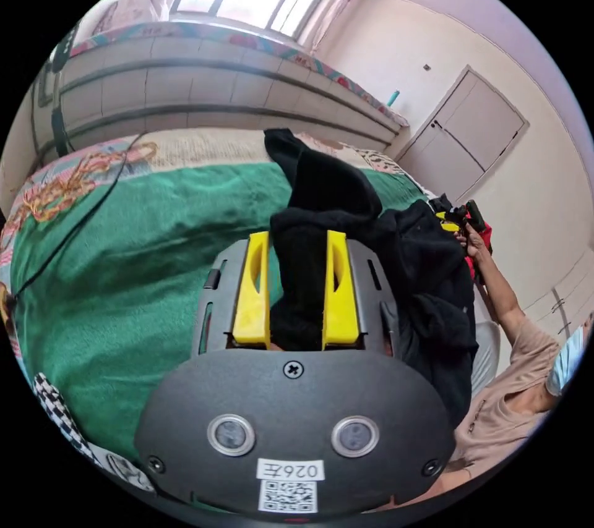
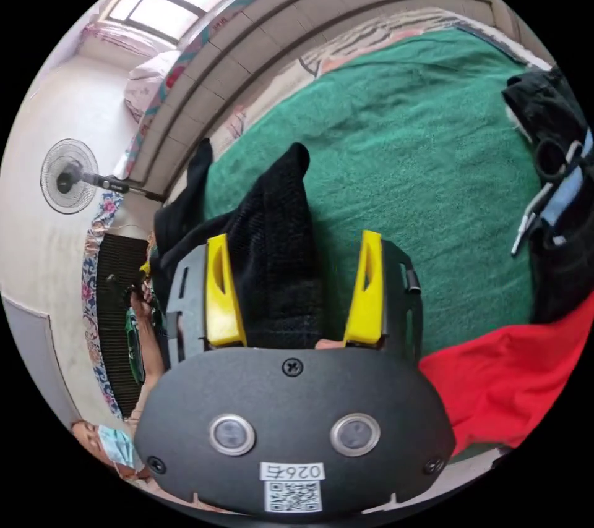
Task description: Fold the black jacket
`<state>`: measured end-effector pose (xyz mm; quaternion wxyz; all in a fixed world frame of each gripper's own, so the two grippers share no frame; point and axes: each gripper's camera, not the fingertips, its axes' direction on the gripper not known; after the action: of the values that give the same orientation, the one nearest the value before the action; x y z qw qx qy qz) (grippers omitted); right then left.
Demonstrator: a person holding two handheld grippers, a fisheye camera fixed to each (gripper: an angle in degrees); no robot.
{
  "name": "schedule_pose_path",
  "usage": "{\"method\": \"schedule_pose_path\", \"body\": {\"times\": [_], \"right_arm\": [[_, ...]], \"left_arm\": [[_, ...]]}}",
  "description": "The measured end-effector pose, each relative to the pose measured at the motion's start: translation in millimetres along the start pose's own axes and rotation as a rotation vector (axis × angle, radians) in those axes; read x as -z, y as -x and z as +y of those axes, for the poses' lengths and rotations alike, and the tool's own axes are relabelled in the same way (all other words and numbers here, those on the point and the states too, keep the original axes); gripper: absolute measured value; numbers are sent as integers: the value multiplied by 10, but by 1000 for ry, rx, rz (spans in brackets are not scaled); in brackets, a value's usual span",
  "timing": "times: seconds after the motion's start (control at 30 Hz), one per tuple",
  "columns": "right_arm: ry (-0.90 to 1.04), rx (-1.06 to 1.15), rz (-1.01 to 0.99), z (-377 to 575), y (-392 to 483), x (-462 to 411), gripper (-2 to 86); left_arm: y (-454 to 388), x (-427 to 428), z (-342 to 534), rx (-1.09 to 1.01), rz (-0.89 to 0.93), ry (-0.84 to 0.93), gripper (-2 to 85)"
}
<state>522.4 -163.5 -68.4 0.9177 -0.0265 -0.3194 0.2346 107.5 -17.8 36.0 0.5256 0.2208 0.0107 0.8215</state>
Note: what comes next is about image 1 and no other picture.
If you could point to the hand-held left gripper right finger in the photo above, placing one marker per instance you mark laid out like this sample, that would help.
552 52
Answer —
341 314

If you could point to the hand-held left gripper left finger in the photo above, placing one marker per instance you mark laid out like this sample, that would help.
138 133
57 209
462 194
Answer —
250 305

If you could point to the black and white checkered garment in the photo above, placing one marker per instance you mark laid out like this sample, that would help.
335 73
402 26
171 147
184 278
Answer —
69 426

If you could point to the person's right forearm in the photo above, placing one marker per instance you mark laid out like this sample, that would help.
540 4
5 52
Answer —
503 291

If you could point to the beige cupboard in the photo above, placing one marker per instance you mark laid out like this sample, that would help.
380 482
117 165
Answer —
468 134

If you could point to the black jacket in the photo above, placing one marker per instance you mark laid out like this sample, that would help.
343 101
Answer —
417 268

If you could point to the pink curtain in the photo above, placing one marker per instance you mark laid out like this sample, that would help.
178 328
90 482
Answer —
341 8

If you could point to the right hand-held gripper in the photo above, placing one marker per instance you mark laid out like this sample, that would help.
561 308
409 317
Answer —
474 215

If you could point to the bed with green quilt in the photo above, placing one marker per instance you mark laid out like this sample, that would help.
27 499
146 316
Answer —
120 268

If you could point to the teal bottle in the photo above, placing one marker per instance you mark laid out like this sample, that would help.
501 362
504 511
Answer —
393 97

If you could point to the person's right hand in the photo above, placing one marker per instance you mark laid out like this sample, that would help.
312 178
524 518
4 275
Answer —
473 243

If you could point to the person's body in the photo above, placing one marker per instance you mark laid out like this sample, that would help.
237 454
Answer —
515 393

